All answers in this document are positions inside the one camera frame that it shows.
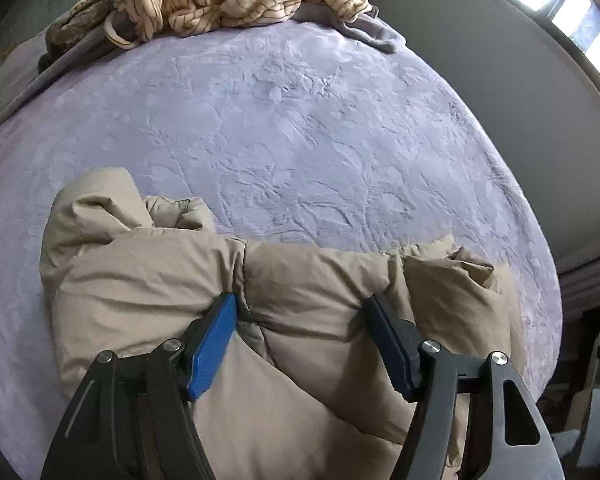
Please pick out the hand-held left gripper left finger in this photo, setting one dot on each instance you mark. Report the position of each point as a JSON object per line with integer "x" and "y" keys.
{"x": 212, "y": 345}

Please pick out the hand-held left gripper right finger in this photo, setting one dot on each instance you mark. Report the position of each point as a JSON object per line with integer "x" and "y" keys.
{"x": 387, "y": 340}

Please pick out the beige puffer jacket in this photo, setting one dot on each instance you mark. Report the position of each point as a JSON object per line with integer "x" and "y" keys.
{"x": 305, "y": 300}

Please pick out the white cloth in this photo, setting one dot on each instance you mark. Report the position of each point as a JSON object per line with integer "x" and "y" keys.
{"x": 567, "y": 441}

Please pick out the lavender embossed blanket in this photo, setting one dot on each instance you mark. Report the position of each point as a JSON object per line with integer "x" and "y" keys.
{"x": 280, "y": 135}

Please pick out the grey garment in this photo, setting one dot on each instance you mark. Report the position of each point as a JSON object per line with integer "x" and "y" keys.
{"x": 375, "y": 32}

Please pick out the cream striped garment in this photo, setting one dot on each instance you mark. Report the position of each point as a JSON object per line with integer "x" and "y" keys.
{"x": 240, "y": 0}

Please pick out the brown patterned cloth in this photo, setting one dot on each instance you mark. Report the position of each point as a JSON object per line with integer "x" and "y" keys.
{"x": 80, "y": 20}

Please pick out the window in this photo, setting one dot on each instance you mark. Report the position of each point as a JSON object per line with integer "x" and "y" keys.
{"x": 575, "y": 10}

